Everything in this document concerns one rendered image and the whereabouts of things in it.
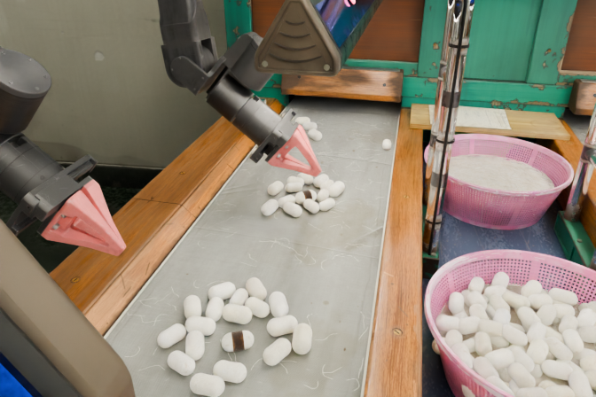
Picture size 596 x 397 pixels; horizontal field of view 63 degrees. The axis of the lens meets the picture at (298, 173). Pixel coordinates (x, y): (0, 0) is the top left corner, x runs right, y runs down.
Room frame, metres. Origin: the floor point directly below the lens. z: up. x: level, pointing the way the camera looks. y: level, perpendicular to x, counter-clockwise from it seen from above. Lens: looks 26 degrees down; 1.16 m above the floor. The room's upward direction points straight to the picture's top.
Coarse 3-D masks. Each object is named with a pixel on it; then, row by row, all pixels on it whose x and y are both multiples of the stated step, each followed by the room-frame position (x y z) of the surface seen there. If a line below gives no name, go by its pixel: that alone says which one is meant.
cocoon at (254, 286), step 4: (248, 280) 0.50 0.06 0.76; (252, 280) 0.50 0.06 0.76; (256, 280) 0.50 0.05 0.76; (248, 284) 0.49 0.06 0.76; (252, 284) 0.49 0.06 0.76; (256, 284) 0.49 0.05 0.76; (260, 284) 0.49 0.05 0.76; (248, 288) 0.49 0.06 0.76; (252, 288) 0.48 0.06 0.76; (256, 288) 0.48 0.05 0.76; (260, 288) 0.48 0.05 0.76; (264, 288) 0.49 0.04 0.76; (248, 292) 0.48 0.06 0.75; (252, 292) 0.48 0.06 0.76; (256, 292) 0.48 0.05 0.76; (260, 292) 0.48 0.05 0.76; (264, 292) 0.48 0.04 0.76; (252, 296) 0.48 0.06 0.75; (256, 296) 0.47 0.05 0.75; (260, 296) 0.47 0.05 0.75; (264, 296) 0.48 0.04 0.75
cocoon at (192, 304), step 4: (188, 296) 0.47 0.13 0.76; (192, 296) 0.47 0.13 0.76; (196, 296) 0.47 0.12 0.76; (184, 300) 0.46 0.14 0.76; (188, 300) 0.46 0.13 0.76; (192, 300) 0.46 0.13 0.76; (196, 300) 0.46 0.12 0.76; (184, 304) 0.46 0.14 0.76; (188, 304) 0.45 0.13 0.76; (192, 304) 0.45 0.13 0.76; (196, 304) 0.45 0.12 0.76; (184, 308) 0.45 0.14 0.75; (188, 308) 0.45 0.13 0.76; (192, 308) 0.45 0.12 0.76; (196, 308) 0.45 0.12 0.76; (200, 308) 0.45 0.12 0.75; (184, 312) 0.45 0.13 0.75; (188, 312) 0.44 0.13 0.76; (192, 312) 0.44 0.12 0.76; (196, 312) 0.44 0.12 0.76; (200, 312) 0.45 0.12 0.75; (188, 316) 0.44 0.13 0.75
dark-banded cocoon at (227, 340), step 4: (244, 332) 0.41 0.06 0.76; (248, 332) 0.41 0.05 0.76; (224, 336) 0.40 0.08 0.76; (228, 336) 0.40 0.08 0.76; (244, 336) 0.40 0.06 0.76; (248, 336) 0.40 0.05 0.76; (252, 336) 0.41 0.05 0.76; (224, 340) 0.40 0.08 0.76; (228, 340) 0.40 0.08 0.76; (244, 340) 0.40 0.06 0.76; (248, 340) 0.40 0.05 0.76; (252, 340) 0.40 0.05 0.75; (224, 344) 0.39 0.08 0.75; (228, 344) 0.39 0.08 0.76; (244, 344) 0.40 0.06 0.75; (248, 344) 0.40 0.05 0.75; (252, 344) 0.40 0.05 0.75; (224, 348) 0.39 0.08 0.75; (228, 348) 0.39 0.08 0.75; (232, 348) 0.39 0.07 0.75
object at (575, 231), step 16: (592, 128) 0.72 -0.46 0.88; (592, 144) 0.71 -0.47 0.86; (592, 160) 0.69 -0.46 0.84; (576, 176) 0.72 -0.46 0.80; (576, 192) 0.71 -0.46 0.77; (576, 208) 0.71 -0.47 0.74; (560, 224) 0.73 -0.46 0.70; (576, 224) 0.70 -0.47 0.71; (560, 240) 0.70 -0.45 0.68; (576, 240) 0.65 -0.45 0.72; (576, 256) 0.63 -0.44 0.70; (592, 256) 0.58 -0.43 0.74; (592, 288) 0.55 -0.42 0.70
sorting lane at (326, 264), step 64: (320, 128) 1.09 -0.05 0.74; (384, 128) 1.09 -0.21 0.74; (256, 192) 0.77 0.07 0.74; (384, 192) 0.77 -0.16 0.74; (192, 256) 0.58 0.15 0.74; (256, 256) 0.58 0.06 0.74; (320, 256) 0.58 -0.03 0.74; (128, 320) 0.45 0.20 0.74; (256, 320) 0.45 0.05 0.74; (320, 320) 0.45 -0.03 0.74; (256, 384) 0.35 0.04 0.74; (320, 384) 0.35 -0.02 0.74
